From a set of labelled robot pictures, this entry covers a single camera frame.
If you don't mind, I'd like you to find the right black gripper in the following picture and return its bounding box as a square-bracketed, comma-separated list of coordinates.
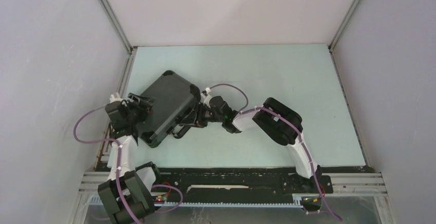
[181, 101, 224, 128]

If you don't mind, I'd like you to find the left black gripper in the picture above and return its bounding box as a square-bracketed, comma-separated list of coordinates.
[124, 95, 157, 125]

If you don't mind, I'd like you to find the black poker set case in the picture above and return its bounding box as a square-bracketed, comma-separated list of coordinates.
[137, 70, 201, 148]

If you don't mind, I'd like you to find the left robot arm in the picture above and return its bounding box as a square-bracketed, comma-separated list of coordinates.
[98, 92, 162, 223]

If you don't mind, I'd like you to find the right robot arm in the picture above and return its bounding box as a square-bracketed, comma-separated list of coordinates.
[179, 96, 322, 192]

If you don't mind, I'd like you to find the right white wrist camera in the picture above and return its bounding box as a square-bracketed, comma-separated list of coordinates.
[201, 87, 213, 106]

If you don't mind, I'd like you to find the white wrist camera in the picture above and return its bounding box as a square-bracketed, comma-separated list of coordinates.
[201, 87, 213, 106]
[110, 92, 127, 107]

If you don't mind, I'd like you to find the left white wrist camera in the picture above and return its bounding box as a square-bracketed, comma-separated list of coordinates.
[110, 92, 127, 107]

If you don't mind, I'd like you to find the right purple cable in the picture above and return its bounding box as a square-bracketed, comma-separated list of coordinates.
[208, 83, 343, 221]

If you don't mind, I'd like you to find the purple cable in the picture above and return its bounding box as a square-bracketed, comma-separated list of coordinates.
[74, 105, 184, 224]
[208, 83, 343, 221]

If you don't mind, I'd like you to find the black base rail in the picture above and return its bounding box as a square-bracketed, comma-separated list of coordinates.
[158, 167, 333, 205]

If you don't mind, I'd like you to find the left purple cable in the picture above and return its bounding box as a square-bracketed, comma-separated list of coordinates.
[74, 105, 184, 224]

